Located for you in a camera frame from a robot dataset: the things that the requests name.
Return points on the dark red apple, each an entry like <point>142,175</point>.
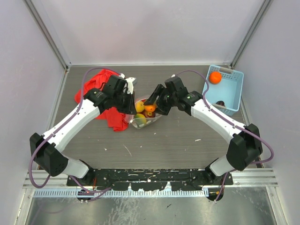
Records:
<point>149,114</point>

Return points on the orange fruit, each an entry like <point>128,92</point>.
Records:
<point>215,77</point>

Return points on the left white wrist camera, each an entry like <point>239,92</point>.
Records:
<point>130,83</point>

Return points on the dark plum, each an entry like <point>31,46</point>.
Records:
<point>221,103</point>

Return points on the clear polka dot zip bag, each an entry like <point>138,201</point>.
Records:
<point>130,118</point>

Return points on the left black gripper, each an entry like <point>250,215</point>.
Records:
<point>130,109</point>

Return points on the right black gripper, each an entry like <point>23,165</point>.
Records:
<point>157,91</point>

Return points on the orange green mango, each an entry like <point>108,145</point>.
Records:
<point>150,108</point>

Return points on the red cloth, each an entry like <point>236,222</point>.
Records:
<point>115,119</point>

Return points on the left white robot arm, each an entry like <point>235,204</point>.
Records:
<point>47,149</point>

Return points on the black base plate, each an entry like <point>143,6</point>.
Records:
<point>154,179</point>

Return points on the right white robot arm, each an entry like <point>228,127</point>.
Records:
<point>244,141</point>

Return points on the light blue plastic basket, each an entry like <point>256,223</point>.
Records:
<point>228,90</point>

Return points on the grey slotted cable duct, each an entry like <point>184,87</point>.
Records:
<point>76,192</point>

